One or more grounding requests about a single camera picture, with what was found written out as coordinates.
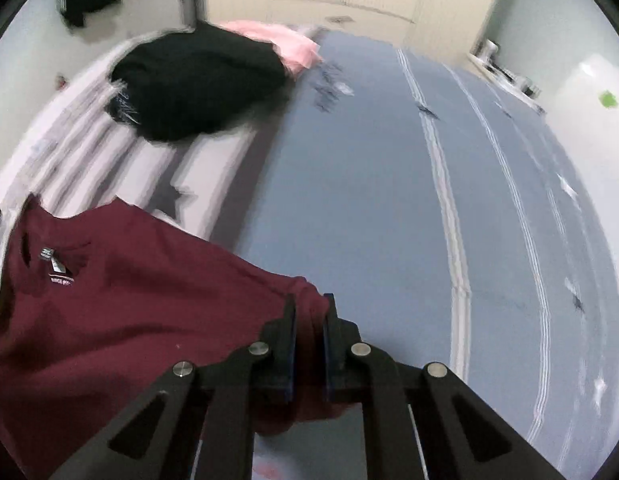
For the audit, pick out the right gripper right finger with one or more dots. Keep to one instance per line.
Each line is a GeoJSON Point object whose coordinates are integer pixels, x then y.
{"type": "Point", "coordinates": [421, 422]}

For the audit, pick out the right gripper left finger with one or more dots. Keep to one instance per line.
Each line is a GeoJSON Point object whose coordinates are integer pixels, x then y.
{"type": "Point", "coordinates": [195, 422]}

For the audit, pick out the maroon t-shirt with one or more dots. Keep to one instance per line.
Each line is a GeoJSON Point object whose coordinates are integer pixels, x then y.
{"type": "Point", "coordinates": [94, 308]}

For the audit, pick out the striped grey white bedsheet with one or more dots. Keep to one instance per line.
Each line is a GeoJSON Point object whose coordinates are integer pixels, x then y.
{"type": "Point", "coordinates": [442, 213]}

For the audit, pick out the black garment pile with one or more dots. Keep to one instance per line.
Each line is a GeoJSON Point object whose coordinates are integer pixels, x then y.
{"type": "Point", "coordinates": [183, 84]}

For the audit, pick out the grey suitcase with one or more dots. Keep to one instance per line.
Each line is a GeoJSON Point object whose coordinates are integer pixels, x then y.
{"type": "Point", "coordinates": [192, 12]}

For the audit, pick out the pink garment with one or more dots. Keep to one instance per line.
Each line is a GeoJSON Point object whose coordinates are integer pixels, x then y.
{"type": "Point", "coordinates": [296, 50]}

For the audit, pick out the white side desk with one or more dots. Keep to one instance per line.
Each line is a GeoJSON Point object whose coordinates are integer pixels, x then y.
{"type": "Point", "coordinates": [484, 58]}

